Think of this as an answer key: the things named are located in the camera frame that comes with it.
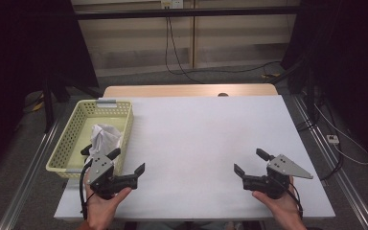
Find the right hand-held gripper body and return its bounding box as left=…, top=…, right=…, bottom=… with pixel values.
left=241, top=153, right=314, bottom=200

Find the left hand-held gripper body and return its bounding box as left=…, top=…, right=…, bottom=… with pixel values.
left=86, top=155, right=139, bottom=201

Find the white cloth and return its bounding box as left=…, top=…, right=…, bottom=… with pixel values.
left=87, top=124, right=124, bottom=166

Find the pale yellow plastic basket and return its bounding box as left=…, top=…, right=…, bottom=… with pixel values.
left=45, top=99, right=134, bottom=179

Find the person's left hand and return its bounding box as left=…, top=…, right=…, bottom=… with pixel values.
left=84, top=178, right=132, bottom=230

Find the person's right hand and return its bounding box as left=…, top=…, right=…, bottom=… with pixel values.
left=252, top=176, right=308, bottom=230

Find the white table board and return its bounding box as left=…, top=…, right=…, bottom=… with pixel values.
left=53, top=95, right=336, bottom=221

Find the black metal stand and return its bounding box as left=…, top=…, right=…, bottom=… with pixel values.
left=41, top=76, right=104, bottom=134
left=267, top=59, right=321, bottom=127

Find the wooden table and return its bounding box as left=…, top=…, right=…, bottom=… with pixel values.
left=103, top=83, right=279, bottom=99

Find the black curtain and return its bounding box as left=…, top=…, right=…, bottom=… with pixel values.
left=0, top=0, right=100, bottom=184
left=281, top=0, right=368, bottom=173

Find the black horizontal bar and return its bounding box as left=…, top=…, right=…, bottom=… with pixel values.
left=75, top=5, right=301, bottom=21

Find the left hand-held gripper black cable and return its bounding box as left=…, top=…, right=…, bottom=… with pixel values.
left=79, top=143, right=94, bottom=221

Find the hand-held gripper black cable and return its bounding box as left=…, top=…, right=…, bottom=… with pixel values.
left=79, top=143, right=94, bottom=221
left=287, top=181, right=304, bottom=220

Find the right hand-held gripper black cable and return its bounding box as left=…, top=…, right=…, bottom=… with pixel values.
left=287, top=181, right=304, bottom=220

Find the black floor cable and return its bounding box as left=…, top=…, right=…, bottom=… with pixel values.
left=319, top=140, right=345, bottom=182

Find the aluminium floor rail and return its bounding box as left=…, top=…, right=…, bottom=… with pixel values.
left=291, top=95, right=368, bottom=230
left=0, top=117, right=62, bottom=230

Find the white cable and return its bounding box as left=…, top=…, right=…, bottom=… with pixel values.
left=312, top=103, right=368, bottom=166

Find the white wall socket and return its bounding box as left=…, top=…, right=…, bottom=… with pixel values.
left=160, top=0, right=185, bottom=10

